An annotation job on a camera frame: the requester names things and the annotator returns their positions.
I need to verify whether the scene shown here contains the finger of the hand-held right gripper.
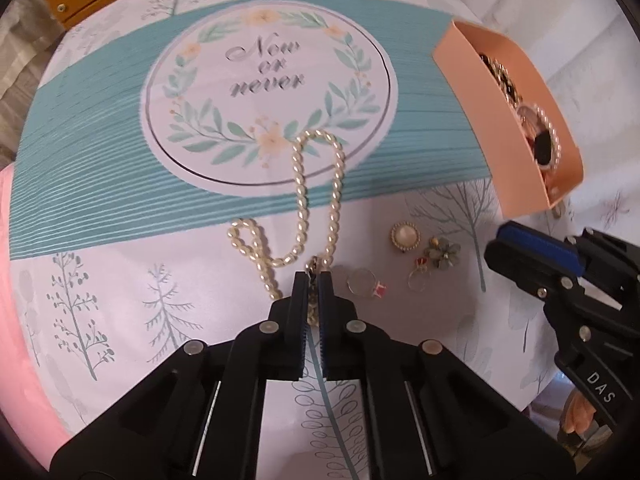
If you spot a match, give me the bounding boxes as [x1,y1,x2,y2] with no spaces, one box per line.
[499,221,640,287]
[483,236,583,313]

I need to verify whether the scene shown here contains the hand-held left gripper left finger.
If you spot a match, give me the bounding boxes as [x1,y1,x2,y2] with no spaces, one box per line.
[50,271,309,480]

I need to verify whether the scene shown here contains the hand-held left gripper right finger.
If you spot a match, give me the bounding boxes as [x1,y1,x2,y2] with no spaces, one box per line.
[318,271,572,480]

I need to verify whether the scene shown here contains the black bead bracelet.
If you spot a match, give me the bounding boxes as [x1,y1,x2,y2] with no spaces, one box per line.
[480,52,556,166]

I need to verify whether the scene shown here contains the white pearl bracelet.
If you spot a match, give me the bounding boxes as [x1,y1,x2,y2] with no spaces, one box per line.
[515,102,562,169]

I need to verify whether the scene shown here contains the long pearl necklace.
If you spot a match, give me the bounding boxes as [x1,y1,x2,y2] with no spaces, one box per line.
[227,129,347,328]

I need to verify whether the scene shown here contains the peach paper box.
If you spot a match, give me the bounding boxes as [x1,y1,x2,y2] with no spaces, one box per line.
[432,20,585,219]

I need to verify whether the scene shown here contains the person's right hand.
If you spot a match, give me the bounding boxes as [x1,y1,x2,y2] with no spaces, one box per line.
[562,390,599,437]

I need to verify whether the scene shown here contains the green flower earring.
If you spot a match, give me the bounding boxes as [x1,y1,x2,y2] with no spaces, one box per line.
[422,237,462,269]

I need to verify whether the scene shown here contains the round pearl brooch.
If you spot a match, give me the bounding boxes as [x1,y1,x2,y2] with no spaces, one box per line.
[390,221,422,252]

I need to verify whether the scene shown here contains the white leaf print curtain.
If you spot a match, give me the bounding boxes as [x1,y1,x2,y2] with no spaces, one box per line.
[400,0,640,241]

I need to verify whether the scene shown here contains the tree print tablecloth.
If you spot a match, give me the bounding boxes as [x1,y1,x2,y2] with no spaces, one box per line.
[10,0,576,480]

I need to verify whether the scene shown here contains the pink quilted blanket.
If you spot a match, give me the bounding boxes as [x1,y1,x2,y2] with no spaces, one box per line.
[0,165,71,447]

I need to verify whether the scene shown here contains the white lace cover cloth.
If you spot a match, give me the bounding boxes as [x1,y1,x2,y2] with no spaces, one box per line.
[0,0,68,163]

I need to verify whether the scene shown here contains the ring with pink stone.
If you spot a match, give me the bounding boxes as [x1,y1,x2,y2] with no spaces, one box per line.
[346,266,391,300]

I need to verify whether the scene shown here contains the ring with red stone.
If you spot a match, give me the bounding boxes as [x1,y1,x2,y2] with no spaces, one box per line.
[407,256,431,294]

